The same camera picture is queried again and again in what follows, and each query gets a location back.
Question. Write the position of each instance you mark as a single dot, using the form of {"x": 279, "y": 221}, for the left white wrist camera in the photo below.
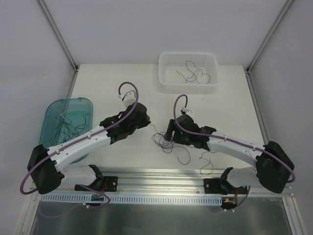
{"x": 128, "y": 98}

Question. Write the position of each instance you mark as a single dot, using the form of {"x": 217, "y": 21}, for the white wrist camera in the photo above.
{"x": 185, "y": 111}
{"x": 128, "y": 98}

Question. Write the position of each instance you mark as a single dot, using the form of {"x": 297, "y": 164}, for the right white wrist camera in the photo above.
{"x": 185, "y": 111}

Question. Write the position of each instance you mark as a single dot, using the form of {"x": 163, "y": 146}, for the white perforated plastic basket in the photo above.
{"x": 188, "y": 72}

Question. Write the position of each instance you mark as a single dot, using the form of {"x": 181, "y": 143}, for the aluminium mounting rail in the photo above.
{"x": 156, "y": 181}

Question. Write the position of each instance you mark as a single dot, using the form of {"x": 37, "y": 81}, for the left aluminium frame post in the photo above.
{"x": 47, "y": 14}

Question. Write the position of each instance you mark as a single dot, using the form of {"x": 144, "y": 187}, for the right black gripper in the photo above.
{"x": 174, "y": 129}

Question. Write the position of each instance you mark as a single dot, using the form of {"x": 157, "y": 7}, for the aluminium frame post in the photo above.
{"x": 270, "y": 33}
{"x": 47, "y": 14}

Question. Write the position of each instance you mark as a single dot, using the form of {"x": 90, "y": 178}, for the teal transparent plastic bin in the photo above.
{"x": 66, "y": 119}

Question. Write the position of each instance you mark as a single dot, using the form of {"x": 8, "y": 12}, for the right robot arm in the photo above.
{"x": 269, "y": 166}

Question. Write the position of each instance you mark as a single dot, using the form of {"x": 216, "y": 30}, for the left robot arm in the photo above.
{"x": 63, "y": 155}

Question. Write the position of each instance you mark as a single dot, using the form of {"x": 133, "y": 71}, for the white slotted cable duct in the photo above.
{"x": 133, "y": 199}

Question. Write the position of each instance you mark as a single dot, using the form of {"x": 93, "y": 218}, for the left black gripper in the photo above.
{"x": 139, "y": 116}

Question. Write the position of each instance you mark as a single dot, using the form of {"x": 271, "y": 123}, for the right aluminium frame post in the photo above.
{"x": 270, "y": 33}

